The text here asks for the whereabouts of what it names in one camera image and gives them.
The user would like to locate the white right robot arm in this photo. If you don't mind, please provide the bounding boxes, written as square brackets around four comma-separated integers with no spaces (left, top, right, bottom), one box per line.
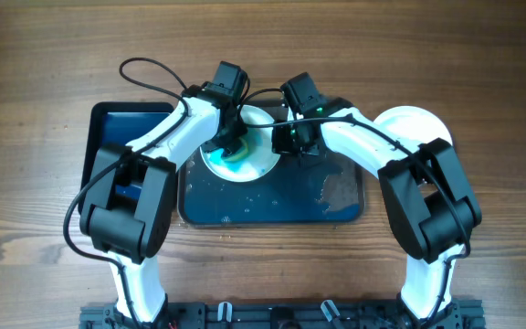
[272,98,482,328]

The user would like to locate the dark grey work tray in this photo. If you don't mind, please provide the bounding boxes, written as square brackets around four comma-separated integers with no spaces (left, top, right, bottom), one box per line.
[177,149,365,227]

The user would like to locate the green yellow sponge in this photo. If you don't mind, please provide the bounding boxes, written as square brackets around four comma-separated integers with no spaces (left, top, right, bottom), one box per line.
[221,137,249,163]

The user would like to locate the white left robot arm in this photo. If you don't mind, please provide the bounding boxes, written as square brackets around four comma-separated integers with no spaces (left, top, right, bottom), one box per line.
[70,86,247,328]

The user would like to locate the white plate blue stains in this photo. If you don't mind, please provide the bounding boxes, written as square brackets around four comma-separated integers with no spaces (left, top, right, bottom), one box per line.
[373,105,453,144]

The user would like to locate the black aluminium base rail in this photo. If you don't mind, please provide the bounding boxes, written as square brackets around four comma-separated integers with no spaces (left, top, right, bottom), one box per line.
[79,299,487,329]

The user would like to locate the dark blue water tray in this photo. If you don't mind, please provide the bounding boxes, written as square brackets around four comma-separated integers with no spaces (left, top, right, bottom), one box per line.
[79,101,174,211]

